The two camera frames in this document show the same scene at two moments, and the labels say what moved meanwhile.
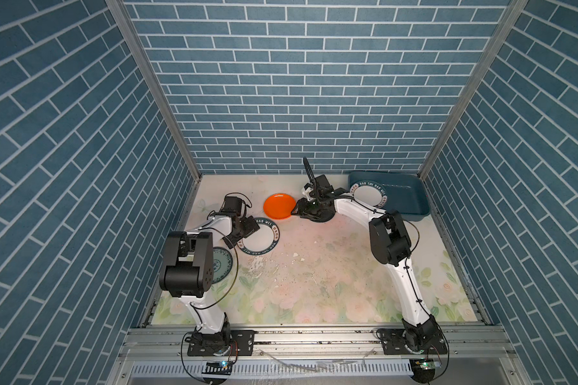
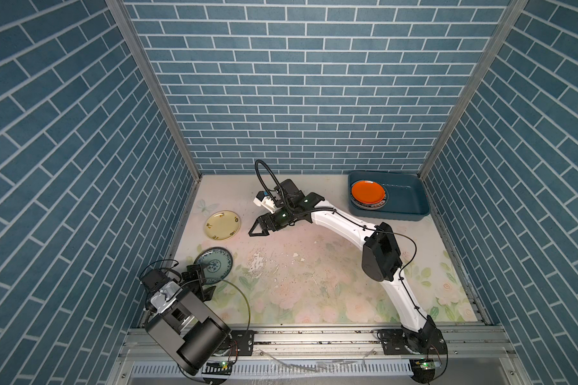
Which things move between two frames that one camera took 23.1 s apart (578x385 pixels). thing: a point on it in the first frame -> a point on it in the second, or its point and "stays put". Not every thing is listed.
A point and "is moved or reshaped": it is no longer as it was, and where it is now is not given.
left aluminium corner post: (155, 84) stays put
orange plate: (279, 205) is moved or reshaped
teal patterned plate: (222, 265) stays put
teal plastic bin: (406, 193) stays put
